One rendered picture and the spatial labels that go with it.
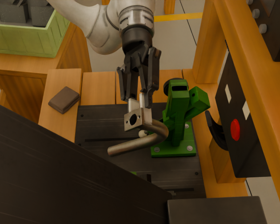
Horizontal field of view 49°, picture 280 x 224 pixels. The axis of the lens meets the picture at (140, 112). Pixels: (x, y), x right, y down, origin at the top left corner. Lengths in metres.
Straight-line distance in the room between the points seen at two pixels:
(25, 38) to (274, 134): 1.32
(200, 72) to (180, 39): 1.65
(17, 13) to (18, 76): 0.33
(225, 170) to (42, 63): 0.98
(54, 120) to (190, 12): 2.30
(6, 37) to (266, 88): 1.33
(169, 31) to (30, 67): 1.69
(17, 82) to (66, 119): 0.53
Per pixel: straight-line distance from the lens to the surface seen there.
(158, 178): 1.00
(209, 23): 1.08
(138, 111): 0.65
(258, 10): 0.46
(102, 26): 0.89
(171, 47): 2.77
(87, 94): 1.23
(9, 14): 1.72
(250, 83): 0.39
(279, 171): 0.34
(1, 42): 1.60
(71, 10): 0.91
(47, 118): 1.16
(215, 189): 1.03
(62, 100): 1.16
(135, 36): 0.74
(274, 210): 2.07
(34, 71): 1.51
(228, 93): 0.52
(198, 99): 0.86
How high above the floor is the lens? 1.80
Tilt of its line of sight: 53 degrees down
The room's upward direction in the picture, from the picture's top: straight up
